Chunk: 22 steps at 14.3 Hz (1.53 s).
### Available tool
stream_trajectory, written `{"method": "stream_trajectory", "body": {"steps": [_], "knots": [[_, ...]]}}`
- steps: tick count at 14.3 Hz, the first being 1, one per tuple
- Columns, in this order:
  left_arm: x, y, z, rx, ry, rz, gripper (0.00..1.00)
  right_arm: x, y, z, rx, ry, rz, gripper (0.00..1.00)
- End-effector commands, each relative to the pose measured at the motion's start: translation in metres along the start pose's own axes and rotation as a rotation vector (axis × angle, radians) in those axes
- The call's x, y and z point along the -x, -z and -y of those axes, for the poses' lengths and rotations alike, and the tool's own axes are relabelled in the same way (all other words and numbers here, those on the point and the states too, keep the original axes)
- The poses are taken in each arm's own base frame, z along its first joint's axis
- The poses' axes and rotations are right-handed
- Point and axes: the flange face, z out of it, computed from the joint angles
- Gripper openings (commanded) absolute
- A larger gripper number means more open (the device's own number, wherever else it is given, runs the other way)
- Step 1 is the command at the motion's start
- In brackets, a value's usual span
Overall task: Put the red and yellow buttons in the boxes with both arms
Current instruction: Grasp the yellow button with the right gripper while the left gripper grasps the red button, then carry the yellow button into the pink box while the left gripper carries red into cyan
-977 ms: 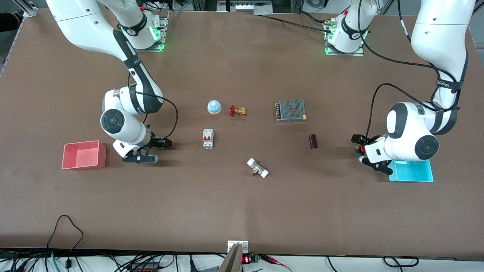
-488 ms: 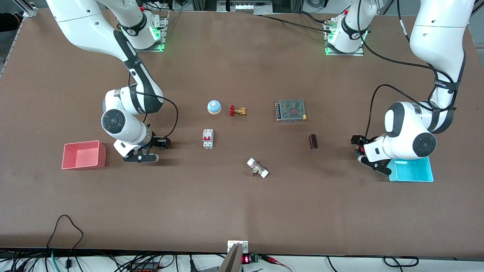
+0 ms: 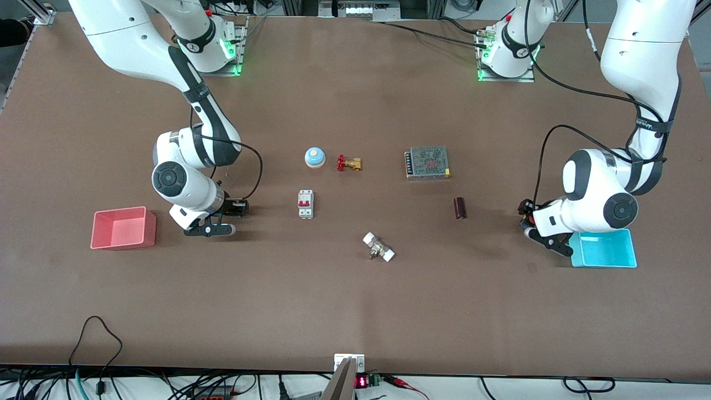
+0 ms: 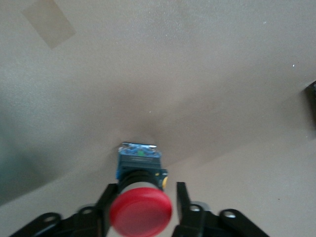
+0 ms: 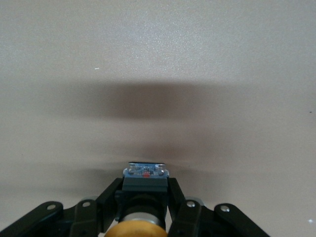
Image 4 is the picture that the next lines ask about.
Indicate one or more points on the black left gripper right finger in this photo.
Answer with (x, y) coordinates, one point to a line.
(187, 217)

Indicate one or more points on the red push button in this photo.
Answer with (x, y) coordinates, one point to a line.
(140, 212)

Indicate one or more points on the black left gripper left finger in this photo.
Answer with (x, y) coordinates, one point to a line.
(105, 212)

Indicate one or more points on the dark maroon cylindrical capacitor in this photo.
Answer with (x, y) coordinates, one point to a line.
(311, 111)

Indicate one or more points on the brown tape patch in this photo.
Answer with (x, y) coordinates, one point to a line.
(49, 23)

